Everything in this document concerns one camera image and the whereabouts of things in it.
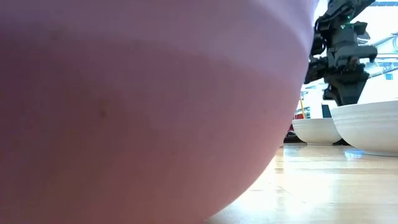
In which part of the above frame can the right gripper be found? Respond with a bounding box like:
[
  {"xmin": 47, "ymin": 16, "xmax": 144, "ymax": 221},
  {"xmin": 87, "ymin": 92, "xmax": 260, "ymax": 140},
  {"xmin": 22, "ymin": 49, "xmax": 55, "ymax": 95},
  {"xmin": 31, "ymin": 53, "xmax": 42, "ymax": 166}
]
[{"xmin": 322, "ymin": 21, "xmax": 379, "ymax": 107}]

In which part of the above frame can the white ribbed bowl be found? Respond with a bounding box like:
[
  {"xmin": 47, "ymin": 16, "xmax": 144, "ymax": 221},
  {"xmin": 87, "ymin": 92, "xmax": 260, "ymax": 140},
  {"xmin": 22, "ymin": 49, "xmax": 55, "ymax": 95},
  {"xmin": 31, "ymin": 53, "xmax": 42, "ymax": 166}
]
[
  {"xmin": 330, "ymin": 99, "xmax": 398, "ymax": 157},
  {"xmin": 291, "ymin": 117, "xmax": 343, "ymax": 146}
]

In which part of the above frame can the pink bowl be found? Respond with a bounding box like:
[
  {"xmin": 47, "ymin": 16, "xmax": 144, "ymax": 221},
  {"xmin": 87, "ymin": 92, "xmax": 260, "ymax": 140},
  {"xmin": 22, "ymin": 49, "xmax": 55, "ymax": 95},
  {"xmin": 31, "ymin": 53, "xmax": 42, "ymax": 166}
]
[{"xmin": 0, "ymin": 0, "xmax": 320, "ymax": 224}]

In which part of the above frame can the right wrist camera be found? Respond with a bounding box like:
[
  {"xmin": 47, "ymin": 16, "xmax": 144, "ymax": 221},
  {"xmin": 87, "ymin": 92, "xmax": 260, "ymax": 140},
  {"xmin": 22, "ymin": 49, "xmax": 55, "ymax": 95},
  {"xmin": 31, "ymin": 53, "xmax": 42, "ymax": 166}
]
[{"xmin": 303, "ymin": 55, "xmax": 330, "ymax": 85}]

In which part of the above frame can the yellow cable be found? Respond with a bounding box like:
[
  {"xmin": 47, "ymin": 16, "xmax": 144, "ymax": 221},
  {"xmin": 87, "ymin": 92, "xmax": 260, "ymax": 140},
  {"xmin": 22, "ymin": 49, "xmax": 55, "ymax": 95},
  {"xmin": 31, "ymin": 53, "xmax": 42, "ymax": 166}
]
[{"xmin": 298, "ymin": 96, "xmax": 307, "ymax": 119}]

